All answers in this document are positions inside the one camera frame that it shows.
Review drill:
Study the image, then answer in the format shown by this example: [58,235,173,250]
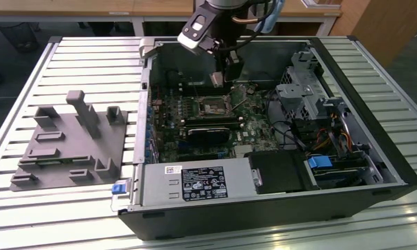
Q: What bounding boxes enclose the silver disk bay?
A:
[303,156,385,190]

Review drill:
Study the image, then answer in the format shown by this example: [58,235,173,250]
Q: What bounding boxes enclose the green motherboard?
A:
[147,83,289,164]

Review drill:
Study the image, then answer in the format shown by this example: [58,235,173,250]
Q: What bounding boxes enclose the black camera cable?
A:
[217,14,275,53]

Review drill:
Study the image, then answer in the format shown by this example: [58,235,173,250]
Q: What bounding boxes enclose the silver CPU plate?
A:
[210,72,225,88]

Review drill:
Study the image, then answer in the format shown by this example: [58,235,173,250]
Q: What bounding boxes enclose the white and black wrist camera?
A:
[177,5,219,56]

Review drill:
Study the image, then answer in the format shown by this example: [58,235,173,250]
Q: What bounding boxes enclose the black CPU socket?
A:
[195,95,237,118]

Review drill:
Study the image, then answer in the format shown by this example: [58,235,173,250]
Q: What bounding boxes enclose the black open PC case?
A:
[117,35,417,240]

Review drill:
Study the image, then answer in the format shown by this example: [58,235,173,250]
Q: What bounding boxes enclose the wooden desk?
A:
[0,0,343,37]

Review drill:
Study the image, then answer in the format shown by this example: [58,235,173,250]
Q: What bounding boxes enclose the blue disk carrier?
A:
[307,155,333,170]

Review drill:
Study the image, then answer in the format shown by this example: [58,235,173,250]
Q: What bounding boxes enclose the black power supply label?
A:
[181,166,230,203]

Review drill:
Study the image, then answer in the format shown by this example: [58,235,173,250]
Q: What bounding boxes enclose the orange and yellow wires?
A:
[311,127,354,152]

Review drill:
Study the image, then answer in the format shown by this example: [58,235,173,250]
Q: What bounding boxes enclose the silver chipset heatsink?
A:
[234,145,254,157]

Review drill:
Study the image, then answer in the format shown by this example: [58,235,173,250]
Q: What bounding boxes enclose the grey power supply unit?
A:
[138,156,265,206]

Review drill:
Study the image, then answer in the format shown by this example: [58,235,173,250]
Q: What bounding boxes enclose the black expansion slot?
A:
[177,152,237,161]

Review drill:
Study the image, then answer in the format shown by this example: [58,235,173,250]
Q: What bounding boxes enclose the black graphics card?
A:
[185,126,231,146]

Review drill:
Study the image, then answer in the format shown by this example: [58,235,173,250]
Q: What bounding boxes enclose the black RAM slot bank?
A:
[179,83,230,96]

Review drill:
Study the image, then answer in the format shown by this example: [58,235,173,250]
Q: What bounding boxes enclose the wooden cabinet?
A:
[329,0,417,68]

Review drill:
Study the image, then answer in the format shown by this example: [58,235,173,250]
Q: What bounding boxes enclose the silver metal drive cage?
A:
[273,51,351,123]

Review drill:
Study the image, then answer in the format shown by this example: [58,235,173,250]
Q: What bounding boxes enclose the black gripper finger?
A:
[223,50,245,82]

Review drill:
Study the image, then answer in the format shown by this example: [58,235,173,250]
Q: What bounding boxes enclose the grey parts rack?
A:
[9,90,129,193]

